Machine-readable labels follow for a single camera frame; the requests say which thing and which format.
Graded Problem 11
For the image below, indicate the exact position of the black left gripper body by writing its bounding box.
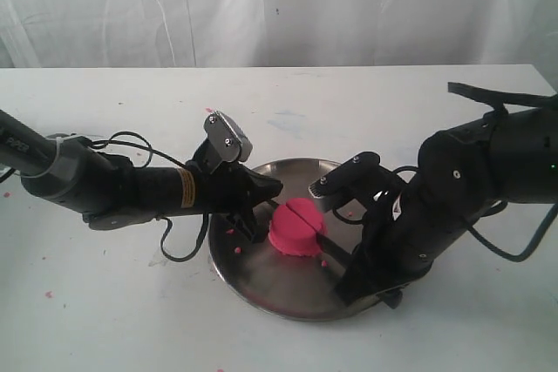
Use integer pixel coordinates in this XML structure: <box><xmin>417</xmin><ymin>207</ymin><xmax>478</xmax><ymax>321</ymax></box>
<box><xmin>126</xmin><ymin>158</ymin><xmax>254</xmax><ymax>220</ymax></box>

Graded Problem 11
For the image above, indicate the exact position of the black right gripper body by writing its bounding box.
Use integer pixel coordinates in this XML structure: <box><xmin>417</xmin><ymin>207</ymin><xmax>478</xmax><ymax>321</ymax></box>
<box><xmin>361</xmin><ymin>118</ymin><xmax>506</xmax><ymax>291</ymax></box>

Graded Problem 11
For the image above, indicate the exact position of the black knife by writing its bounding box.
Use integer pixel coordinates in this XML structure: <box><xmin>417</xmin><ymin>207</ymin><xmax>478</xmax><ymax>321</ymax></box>
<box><xmin>268</xmin><ymin>198</ymin><xmax>357</xmax><ymax>265</ymax></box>

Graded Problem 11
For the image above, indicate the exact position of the pink play dough lump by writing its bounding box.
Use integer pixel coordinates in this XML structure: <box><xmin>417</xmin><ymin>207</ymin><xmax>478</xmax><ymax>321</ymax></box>
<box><xmin>267</xmin><ymin>197</ymin><xmax>330</xmax><ymax>258</ymax></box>

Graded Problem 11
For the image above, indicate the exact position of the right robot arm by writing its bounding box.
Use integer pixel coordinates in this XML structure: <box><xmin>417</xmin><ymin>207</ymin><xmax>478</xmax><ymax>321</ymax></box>
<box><xmin>335</xmin><ymin>109</ymin><xmax>557</xmax><ymax>307</ymax></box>

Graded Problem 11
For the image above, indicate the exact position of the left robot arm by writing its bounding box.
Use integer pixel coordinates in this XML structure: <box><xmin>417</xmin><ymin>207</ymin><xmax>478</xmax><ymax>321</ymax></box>
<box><xmin>1</xmin><ymin>111</ymin><xmax>282</xmax><ymax>241</ymax></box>

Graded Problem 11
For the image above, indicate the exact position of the round stainless steel plate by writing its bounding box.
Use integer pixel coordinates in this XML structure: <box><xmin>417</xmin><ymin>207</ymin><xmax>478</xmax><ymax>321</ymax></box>
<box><xmin>208</xmin><ymin>158</ymin><xmax>381</xmax><ymax>321</ymax></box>

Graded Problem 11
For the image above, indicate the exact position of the clear tape piece lower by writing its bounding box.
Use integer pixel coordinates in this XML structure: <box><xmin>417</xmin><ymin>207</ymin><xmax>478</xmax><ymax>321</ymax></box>
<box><xmin>148</xmin><ymin>254</ymin><xmax>168</xmax><ymax>267</ymax></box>

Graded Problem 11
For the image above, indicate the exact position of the white backdrop sheet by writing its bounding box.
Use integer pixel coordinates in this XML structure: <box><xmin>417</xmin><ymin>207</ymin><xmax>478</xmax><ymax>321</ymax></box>
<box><xmin>1</xmin><ymin>0</ymin><xmax>557</xmax><ymax>67</ymax></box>

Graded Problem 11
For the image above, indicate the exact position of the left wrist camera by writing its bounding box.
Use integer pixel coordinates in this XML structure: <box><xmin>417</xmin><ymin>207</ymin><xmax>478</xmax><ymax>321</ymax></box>
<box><xmin>204</xmin><ymin>111</ymin><xmax>253</xmax><ymax>163</ymax></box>

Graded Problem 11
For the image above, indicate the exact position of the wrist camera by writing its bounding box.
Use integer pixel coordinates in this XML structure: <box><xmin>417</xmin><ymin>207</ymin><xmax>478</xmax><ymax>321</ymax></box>
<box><xmin>309</xmin><ymin>152</ymin><xmax>380</xmax><ymax>213</ymax></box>
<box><xmin>204</xmin><ymin>111</ymin><xmax>253</xmax><ymax>163</ymax></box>

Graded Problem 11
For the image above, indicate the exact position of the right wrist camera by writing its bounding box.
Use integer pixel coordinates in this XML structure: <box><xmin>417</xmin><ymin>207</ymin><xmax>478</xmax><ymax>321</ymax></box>
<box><xmin>309</xmin><ymin>152</ymin><xmax>380</xmax><ymax>213</ymax></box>

